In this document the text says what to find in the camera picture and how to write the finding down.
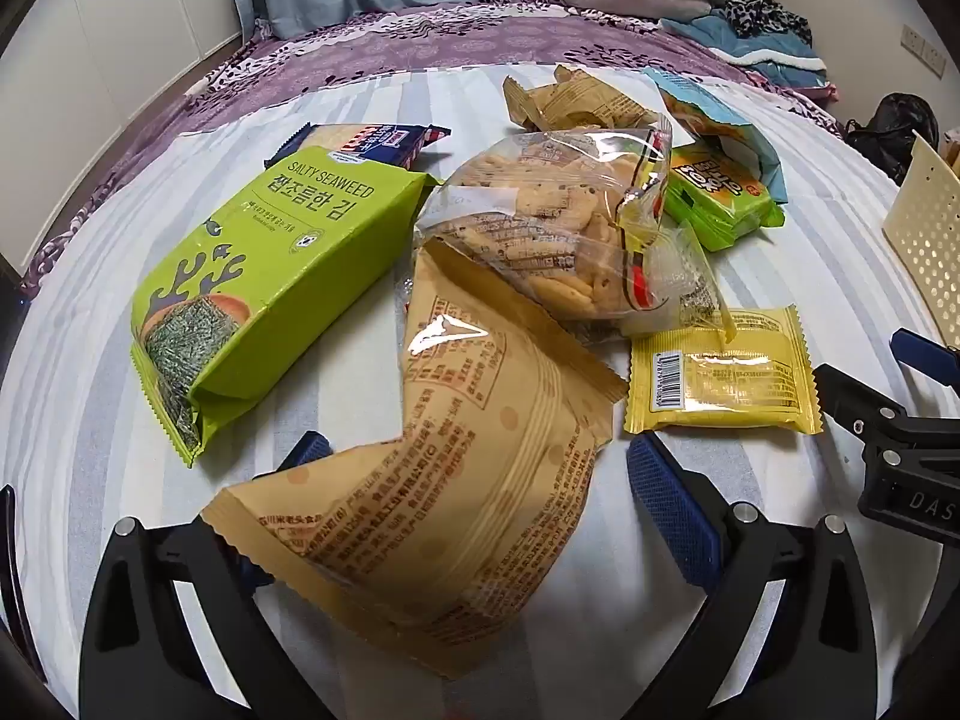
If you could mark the dark blue cracker packet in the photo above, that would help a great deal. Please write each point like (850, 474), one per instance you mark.
(375, 142)

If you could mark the green orange snack packet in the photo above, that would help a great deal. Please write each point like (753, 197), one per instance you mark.
(720, 195)

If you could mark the white wardrobe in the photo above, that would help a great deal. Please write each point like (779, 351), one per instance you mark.
(112, 30)

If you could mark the large tan snack bag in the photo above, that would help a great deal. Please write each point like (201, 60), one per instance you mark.
(465, 480)

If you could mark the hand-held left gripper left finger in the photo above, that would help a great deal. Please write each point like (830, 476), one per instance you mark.
(306, 451)

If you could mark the purple floral bedsheet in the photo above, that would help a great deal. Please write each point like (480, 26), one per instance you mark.
(450, 45)

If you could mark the cream perforated plastic basket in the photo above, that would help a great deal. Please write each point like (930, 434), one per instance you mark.
(930, 232)

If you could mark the green seaweed snack packet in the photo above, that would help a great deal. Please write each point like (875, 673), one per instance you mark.
(285, 270)

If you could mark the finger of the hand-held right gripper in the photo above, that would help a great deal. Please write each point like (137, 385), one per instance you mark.
(847, 394)
(919, 352)

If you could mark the black backpack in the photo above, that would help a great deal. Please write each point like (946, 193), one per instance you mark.
(892, 131)

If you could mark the small tan snack packet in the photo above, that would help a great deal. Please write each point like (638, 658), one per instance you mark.
(570, 101)

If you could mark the yellow snack packet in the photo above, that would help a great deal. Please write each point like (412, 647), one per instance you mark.
(720, 375)

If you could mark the clear bag of crackers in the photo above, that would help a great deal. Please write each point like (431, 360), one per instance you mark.
(540, 210)

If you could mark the beige wall socket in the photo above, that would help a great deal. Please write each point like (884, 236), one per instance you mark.
(924, 49)

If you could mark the blue fleece garment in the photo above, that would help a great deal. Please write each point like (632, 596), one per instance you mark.
(765, 52)

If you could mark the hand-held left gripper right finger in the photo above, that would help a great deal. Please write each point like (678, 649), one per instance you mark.
(675, 510)

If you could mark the light blue snack bag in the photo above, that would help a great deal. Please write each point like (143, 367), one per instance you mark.
(697, 109)

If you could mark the leopard print cloth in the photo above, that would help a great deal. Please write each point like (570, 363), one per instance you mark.
(765, 15)

